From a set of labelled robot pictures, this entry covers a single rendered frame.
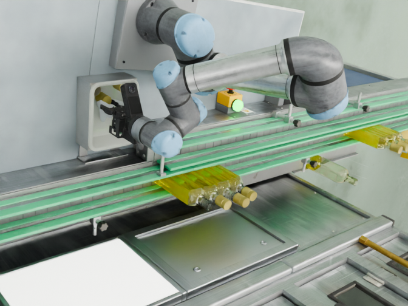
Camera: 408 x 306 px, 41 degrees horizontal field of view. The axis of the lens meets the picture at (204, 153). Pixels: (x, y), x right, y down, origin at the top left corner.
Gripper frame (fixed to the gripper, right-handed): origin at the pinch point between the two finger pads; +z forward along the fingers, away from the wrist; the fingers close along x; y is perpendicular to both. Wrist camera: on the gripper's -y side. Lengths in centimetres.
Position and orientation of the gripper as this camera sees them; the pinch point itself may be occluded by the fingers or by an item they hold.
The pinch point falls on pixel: (105, 100)
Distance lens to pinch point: 175.2
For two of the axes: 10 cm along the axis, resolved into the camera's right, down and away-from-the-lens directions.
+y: -1.3, 9.2, 3.7
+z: -6.4, -3.6, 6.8
